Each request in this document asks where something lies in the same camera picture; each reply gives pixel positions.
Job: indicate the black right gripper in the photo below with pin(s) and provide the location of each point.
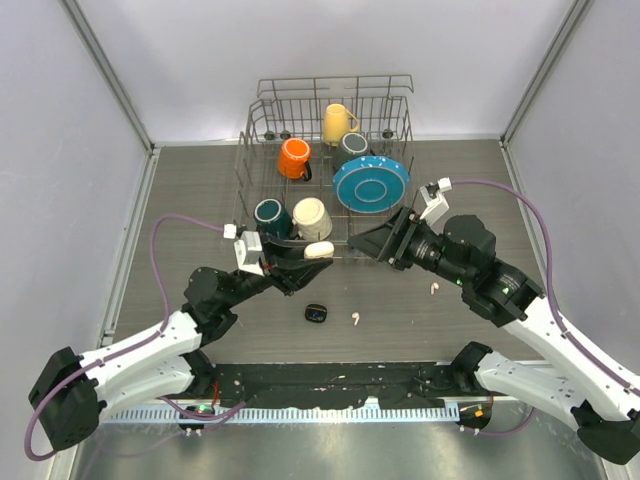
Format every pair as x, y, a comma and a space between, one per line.
390, 242

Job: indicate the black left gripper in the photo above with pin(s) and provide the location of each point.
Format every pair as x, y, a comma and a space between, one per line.
287, 268

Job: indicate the white earbud charging case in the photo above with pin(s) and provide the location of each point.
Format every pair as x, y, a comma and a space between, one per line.
319, 250

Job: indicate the black earbud charging case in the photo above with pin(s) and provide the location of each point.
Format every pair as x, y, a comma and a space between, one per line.
315, 313

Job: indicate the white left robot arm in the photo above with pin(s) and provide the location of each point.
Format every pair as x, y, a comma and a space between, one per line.
75, 392

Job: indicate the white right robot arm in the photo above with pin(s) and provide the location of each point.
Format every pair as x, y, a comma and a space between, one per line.
592, 393

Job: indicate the cream white mug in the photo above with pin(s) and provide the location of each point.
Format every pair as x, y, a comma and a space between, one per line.
312, 219

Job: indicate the dark green mug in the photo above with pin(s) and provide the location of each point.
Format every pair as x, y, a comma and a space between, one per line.
272, 217

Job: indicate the blue dotted plate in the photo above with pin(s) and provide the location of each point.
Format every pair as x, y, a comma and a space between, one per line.
371, 184

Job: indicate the orange mug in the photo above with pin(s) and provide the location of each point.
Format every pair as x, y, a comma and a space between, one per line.
294, 160

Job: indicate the grey mug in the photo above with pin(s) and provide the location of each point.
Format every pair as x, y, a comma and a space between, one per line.
351, 146

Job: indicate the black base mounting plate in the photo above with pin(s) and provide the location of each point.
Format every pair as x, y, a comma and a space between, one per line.
335, 386

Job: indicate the yellow mug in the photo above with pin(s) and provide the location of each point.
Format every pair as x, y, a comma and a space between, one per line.
338, 120

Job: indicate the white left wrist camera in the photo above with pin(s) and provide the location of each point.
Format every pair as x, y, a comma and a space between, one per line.
247, 247

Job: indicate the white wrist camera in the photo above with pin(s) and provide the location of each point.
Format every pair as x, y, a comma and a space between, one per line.
436, 204
247, 247

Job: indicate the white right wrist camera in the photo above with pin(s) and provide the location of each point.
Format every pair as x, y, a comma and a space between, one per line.
436, 204

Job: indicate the grey wire dish rack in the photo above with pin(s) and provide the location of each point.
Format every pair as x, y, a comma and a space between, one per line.
295, 107

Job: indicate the white slotted cable duct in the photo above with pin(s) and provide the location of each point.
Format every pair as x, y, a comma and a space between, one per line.
370, 412

